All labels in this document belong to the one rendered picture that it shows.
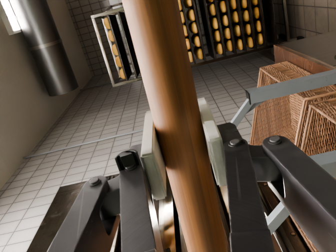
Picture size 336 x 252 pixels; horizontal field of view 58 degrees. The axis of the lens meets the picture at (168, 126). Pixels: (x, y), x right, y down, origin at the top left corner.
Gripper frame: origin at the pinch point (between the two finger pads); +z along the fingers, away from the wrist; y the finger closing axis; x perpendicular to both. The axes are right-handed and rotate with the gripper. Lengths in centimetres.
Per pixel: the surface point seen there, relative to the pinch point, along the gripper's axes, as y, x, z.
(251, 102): 23, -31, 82
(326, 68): 60, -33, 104
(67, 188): -86, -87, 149
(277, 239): 23, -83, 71
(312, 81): 44, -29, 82
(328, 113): 46, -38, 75
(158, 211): -21, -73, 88
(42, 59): -126, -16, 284
